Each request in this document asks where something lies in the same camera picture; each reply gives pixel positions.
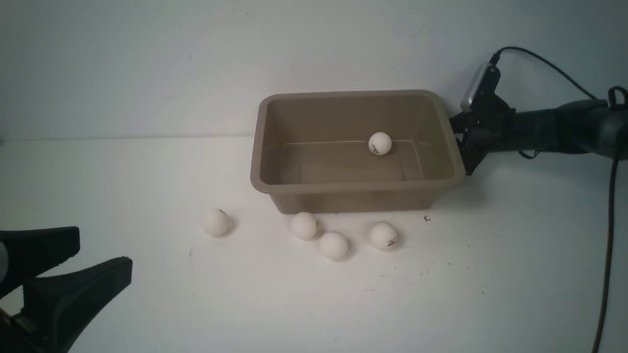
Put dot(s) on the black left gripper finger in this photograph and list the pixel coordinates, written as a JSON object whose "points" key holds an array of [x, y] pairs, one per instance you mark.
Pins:
{"points": [[57, 309], [28, 253]]}

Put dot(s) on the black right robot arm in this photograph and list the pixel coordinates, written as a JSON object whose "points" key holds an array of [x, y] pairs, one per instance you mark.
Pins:
{"points": [[589, 126]]}

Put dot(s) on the brown plastic storage bin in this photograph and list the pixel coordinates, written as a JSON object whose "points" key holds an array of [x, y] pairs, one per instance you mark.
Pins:
{"points": [[311, 154]]}

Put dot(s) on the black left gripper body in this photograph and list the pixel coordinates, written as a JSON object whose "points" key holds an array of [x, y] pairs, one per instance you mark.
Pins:
{"points": [[19, 333]]}

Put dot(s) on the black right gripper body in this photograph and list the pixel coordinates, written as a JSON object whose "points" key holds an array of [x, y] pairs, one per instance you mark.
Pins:
{"points": [[488, 130]]}

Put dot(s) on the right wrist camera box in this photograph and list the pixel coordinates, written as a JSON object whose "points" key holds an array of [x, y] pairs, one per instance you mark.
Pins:
{"points": [[484, 81]]}

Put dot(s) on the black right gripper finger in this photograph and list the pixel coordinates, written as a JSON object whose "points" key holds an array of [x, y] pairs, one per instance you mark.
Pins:
{"points": [[471, 156], [460, 122]]}

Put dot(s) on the white ping-pong ball with logo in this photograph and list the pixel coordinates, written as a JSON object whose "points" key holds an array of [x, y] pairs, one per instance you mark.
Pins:
{"points": [[382, 236]]}

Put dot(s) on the white ping-pong ball corner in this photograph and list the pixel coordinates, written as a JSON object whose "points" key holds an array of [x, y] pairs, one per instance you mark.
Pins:
{"points": [[380, 143]]}

